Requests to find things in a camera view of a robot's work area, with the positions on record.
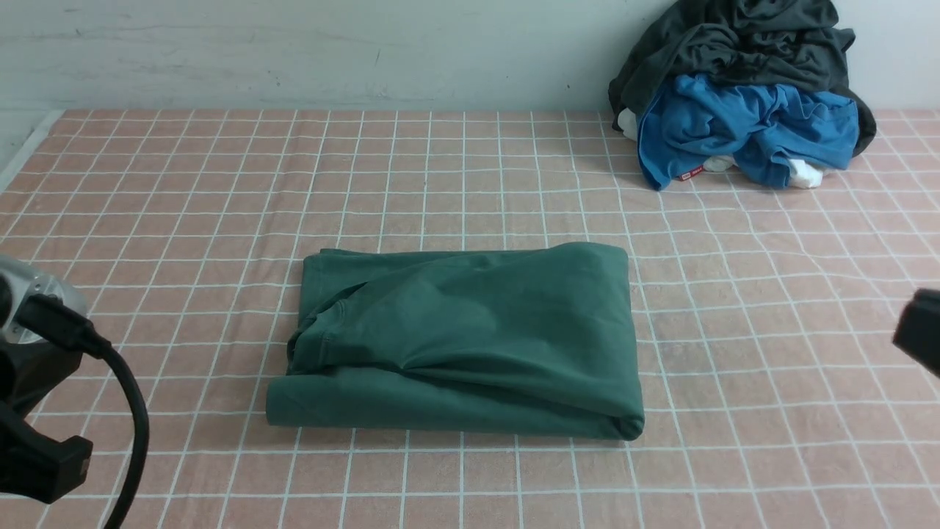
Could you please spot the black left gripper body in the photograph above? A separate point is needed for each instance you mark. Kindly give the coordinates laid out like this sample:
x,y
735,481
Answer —
x,y
34,465

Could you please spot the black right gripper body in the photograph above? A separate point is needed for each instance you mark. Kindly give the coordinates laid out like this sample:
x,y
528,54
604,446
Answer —
x,y
918,329

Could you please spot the green long-sleeve top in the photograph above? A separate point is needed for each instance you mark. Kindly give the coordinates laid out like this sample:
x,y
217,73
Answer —
x,y
527,342

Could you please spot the blue garment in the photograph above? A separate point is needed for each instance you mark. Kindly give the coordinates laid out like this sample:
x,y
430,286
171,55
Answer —
x,y
692,119

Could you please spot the dark grey garment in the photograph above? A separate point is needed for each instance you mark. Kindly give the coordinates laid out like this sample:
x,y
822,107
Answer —
x,y
743,43

